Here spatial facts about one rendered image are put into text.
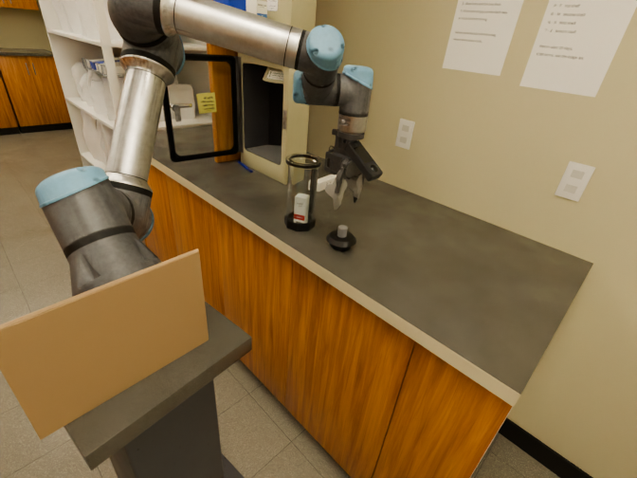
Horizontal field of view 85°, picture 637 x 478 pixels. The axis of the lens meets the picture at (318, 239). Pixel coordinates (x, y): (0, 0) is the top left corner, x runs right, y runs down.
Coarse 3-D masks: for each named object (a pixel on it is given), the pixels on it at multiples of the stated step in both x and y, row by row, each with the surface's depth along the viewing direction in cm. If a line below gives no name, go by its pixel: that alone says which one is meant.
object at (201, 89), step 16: (192, 64) 130; (208, 64) 134; (224, 64) 138; (176, 80) 129; (192, 80) 133; (208, 80) 136; (224, 80) 140; (176, 96) 132; (192, 96) 135; (208, 96) 139; (224, 96) 143; (192, 112) 138; (208, 112) 142; (224, 112) 146; (176, 128) 137; (192, 128) 141; (208, 128) 145; (224, 128) 149; (176, 144) 140; (192, 144) 144; (208, 144) 148; (224, 144) 153
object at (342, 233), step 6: (342, 228) 103; (330, 234) 105; (336, 234) 105; (342, 234) 103; (348, 234) 106; (330, 240) 103; (336, 240) 102; (342, 240) 103; (348, 240) 103; (354, 240) 104; (336, 246) 102; (342, 246) 102; (348, 246) 102
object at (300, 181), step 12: (288, 156) 105; (300, 156) 109; (312, 156) 108; (288, 168) 105; (300, 168) 101; (312, 168) 102; (288, 180) 106; (300, 180) 104; (312, 180) 105; (288, 192) 108; (300, 192) 105; (312, 192) 107; (288, 204) 110; (300, 204) 108; (312, 204) 109; (288, 216) 112; (300, 216) 110; (312, 216) 112
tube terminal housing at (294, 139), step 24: (264, 0) 121; (288, 0) 114; (312, 0) 118; (288, 24) 117; (312, 24) 122; (288, 72) 124; (288, 96) 128; (288, 120) 132; (288, 144) 137; (264, 168) 151
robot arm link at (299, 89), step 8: (296, 72) 81; (296, 80) 80; (304, 80) 78; (336, 80) 82; (296, 88) 81; (304, 88) 81; (312, 88) 78; (320, 88) 77; (328, 88) 79; (336, 88) 82; (296, 96) 82; (304, 96) 82; (312, 96) 81; (320, 96) 81; (328, 96) 82; (336, 96) 83; (312, 104) 86; (320, 104) 85; (328, 104) 85; (336, 104) 85
